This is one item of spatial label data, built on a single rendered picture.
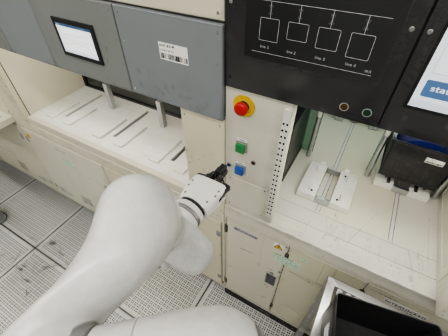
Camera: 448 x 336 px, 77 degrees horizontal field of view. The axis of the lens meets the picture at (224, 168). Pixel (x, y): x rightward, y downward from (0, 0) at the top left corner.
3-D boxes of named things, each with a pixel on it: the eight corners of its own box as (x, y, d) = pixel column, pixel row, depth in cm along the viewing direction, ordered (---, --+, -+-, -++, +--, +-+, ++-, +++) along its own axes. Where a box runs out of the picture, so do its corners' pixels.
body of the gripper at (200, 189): (175, 212, 76) (197, 185, 83) (207, 228, 72) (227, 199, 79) (171, 194, 71) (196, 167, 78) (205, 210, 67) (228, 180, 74)
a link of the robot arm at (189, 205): (171, 219, 75) (178, 211, 77) (199, 233, 72) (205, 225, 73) (167, 199, 69) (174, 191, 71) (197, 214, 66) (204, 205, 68)
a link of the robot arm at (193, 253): (233, 241, 41) (219, 248, 70) (147, 180, 43) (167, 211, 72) (197, 297, 39) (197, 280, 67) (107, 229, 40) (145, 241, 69)
